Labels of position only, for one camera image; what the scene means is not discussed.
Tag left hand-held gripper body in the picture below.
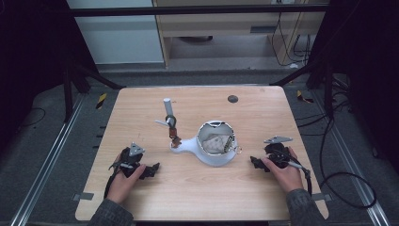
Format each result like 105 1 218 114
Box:
108 141 147 179

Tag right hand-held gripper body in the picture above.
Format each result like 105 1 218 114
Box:
263 135 295 170

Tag white pole stand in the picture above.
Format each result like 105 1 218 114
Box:
154 97 241 168

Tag white dotted cloth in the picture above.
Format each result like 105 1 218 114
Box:
201 134 231 154

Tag metal rimmed white bowl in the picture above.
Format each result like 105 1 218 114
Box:
197 120 237 155

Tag person's right hand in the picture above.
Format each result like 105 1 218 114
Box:
261 146 305 194

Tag person's left hand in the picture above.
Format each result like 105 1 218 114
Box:
105 153 147 205

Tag small metal clip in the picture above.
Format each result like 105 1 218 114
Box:
223 136 235 153

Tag yellow black tape strip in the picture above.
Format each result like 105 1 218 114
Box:
95 91 108 110
295 89 315 105

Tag black metal stand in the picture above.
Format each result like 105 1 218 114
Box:
60 57 127 124
269 57 336 121

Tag white cabinet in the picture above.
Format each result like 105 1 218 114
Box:
66 0 166 66

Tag dark curtain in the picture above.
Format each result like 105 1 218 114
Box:
0 0 97 153
306 0 399 175

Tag wooden cabinet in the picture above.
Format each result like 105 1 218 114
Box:
152 0 331 69

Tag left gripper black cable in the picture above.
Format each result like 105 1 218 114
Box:
104 161 121 200

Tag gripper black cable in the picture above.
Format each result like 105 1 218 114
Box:
104 161 121 200
287 160 314 197

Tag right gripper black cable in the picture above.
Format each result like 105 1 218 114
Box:
287 160 314 197

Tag brown leather strap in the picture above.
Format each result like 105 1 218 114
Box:
168 126 183 149

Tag black ring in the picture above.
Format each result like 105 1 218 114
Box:
165 114 178 129

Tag grey table bracket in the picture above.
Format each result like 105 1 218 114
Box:
311 192 333 202
72 191 95 202

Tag metal floor rail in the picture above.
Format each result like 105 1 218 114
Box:
8 93 87 226
312 89 392 226

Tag thin black floor cable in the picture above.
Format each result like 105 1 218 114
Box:
18 106 47 129

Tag hanging black cables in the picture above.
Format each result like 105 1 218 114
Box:
270 11 312 68

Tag thick black looped cable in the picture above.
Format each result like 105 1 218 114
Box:
318 116 378 210

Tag black horizontal frame bar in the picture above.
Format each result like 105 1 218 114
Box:
66 3 331 18

